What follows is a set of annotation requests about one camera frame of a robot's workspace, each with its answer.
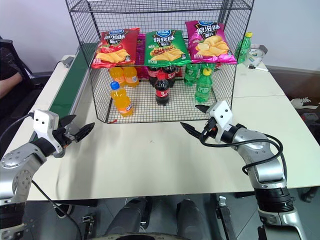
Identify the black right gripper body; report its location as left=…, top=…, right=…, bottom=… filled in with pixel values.
left=199, top=116, right=218, bottom=144

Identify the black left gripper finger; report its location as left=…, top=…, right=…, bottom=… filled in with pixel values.
left=59, top=114, right=77, bottom=129
left=74, top=122, right=96, bottom=143

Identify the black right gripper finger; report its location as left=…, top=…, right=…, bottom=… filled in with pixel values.
left=180, top=121, right=203, bottom=140
left=194, top=104, right=213, bottom=116

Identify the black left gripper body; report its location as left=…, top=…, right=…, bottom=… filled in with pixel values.
left=52, top=122, right=81, bottom=151

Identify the green conveyor belt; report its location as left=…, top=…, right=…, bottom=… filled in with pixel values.
left=46, top=41, right=101, bottom=119

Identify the gray device with black cable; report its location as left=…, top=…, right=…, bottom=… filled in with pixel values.
left=62, top=56, right=75, bottom=69

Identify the green soda bottle yellow cap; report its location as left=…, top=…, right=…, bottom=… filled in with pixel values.
left=194, top=68, right=214, bottom=104
left=234, top=31, right=254, bottom=65

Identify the cola bottle red cap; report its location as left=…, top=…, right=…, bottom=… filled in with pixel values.
left=153, top=73, right=172, bottom=107

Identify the orange soda bottle blue cap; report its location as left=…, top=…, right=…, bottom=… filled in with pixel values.
left=110, top=81, right=134, bottom=118

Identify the white marker pen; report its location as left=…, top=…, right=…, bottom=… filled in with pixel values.
left=247, top=64, right=270, bottom=73

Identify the magenta potato chips bag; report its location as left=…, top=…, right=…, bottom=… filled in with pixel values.
left=184, top=20, right=238, bottom=65

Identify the green potato chips bag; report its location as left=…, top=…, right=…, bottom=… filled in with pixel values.
left=144, top=29, right=191, bottom=68

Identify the black mesh office chair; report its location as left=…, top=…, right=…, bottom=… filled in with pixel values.
left=0, top=35, right=35, bottom=82

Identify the red potato chips bag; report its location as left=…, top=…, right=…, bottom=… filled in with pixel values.
left=90, top=27, right=141, bottom=70

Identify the small purple snack pack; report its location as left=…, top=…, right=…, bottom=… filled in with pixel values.
left=135, top=33, right=148, bottom=80

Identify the dark rounded shape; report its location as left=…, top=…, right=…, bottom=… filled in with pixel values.
left=175, top=198, right=216, bottom=239
left=112, top=196, right=154, bottom=239

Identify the white skeleton toy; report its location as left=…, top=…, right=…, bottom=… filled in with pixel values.
left=290, top=96, right=319, bottom=110

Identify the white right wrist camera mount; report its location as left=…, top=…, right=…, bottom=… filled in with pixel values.
left=206, top=100, right=236, bottom=144

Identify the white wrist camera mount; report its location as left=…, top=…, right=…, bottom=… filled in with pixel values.
left=206, top=100, right=236, bottom=144
left=32, top=109, right=64, bottom=155

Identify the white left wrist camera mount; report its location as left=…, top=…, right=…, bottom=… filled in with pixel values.
left=32, top=109, right=64, bottom=155

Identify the black wire mesh cage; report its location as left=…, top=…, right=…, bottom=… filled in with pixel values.
left=64, top=0, right=256, bottom=125

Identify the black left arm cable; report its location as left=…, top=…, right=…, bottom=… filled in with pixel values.
left=0, top=112, right=36, bottom=144

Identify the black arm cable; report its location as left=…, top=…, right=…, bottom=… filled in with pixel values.
left=200, top=124, right=288, bottom=177
left=0, top=112, right=36, bottom=144

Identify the thin black cable under table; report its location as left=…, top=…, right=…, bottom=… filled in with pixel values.
left=30, top=180, right=84, bottom=240

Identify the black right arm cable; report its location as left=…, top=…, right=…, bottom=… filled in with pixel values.
left=200, top=124, right=288, bottom=177

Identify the black metal bracket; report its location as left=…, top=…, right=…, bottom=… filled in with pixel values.
left=215, top=195, right=239, bottom=240

